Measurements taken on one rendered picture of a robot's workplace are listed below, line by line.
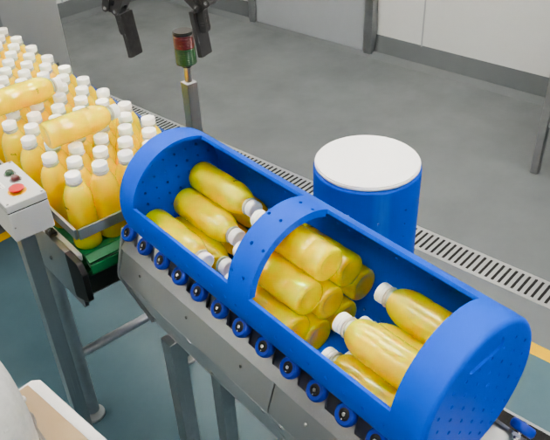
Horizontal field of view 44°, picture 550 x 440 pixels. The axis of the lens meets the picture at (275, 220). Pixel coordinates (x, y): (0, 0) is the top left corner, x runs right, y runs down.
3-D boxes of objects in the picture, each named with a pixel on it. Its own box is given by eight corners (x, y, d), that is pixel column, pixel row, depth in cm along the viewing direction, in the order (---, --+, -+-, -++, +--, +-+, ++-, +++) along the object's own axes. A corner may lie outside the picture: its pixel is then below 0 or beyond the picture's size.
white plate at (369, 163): (441, 155, 179) (441, 159, 179) (356, 125, 194) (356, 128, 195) (380, 201, 162) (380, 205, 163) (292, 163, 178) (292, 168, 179)
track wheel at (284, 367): (299, 363, 128) (305, 363, 129) (284, 350, 131) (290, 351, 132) (289, 383, 129) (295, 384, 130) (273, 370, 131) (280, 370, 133)
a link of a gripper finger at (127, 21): (120, 15, 107) (117, 15, 107) (132, 58, 110) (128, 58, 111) (132, 9, 109) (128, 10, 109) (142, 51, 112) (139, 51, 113)
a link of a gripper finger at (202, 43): (198, 6, 103) (202, 6, 103) (208, 51, 107) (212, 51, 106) (188, 12, 101) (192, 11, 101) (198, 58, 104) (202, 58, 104)
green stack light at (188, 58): (183, 68, 201) (182, 52, 198) (171, 62, 205) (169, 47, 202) (201, 62, 204) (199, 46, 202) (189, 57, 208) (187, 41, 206)
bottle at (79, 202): (92, 230, 180) (77, 168, 169) (108, 240, 176) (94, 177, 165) (69, 243, 176) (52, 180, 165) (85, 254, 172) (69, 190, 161)
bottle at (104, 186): (133, 228, 181) (120, 166, 169) (113, 242, 176) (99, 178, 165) (114, 219, 184) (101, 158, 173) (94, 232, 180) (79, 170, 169)
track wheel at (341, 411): (358, 411, 118) (364, 410, 120) (340, 395, 121) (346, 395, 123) (346, 433, 119) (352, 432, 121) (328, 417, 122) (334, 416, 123)
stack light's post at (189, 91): (218, 342, 270) (187, 85, 206) (212, 337, 272) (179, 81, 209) (226, 338, 272) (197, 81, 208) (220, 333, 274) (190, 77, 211)
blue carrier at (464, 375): (416, 505, 108) (427, 390, 91) (132, 256, 164) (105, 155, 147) (520, 402, 122) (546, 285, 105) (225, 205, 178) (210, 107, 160)
